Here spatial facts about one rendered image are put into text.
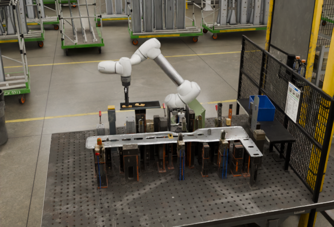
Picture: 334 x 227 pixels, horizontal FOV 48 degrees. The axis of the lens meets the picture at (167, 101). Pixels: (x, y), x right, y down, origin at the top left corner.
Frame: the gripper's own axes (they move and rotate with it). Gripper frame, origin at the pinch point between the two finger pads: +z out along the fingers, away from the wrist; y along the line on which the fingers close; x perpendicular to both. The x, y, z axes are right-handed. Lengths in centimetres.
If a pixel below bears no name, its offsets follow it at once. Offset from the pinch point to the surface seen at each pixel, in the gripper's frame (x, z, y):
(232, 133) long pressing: 92, 20, 23
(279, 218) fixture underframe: 122, 64, 79
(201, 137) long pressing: 65, 20, 30
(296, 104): 141, -12, 32
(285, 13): 205, -38, -223
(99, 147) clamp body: -17, 14, 56
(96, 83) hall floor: -96, 121, -368
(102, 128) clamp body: -20.0, 14.8, 22.7
